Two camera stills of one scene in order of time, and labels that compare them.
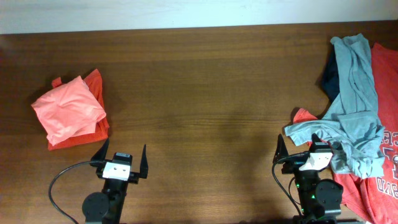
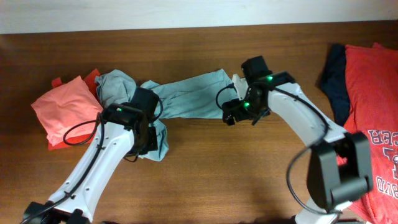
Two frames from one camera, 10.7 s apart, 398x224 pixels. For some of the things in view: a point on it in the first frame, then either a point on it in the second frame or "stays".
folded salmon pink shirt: (69, 109) stays
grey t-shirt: (352, 130) to (203, 96)
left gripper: (98, 160) to (153, 145)
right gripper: (294, 166) to (240, 113)
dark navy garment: (331, 79) stays
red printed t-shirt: (374, 200) stays
